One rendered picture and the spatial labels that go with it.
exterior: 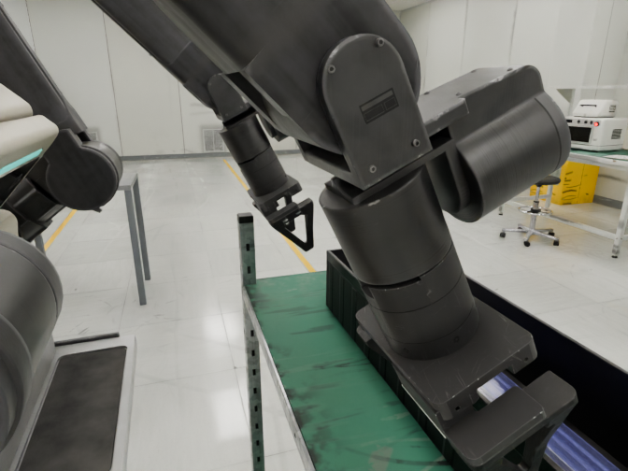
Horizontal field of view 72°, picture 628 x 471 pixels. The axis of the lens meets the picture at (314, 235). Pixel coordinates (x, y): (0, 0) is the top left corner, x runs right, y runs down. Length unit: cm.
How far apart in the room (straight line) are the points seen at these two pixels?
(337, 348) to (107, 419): 36
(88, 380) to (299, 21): 46
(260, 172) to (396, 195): 43
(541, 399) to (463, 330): 5
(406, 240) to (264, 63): 10
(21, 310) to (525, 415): 24
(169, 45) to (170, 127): 895
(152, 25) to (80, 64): 905
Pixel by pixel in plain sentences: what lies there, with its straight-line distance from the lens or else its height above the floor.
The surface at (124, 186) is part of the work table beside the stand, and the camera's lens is 286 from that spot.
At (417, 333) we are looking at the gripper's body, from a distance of 25.
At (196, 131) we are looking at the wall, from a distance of 956.
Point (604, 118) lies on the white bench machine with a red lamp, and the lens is 488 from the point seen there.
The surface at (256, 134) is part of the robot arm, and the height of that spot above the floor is 128.
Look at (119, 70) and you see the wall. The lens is 957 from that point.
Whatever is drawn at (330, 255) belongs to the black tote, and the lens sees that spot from 78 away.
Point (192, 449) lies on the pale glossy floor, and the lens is 196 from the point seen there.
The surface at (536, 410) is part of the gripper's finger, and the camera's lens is 26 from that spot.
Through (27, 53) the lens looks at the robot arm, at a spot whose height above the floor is 138.
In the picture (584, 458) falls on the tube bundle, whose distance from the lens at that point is 55.
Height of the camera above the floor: 134
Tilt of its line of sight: 18 degrees down
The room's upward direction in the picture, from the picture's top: straight up
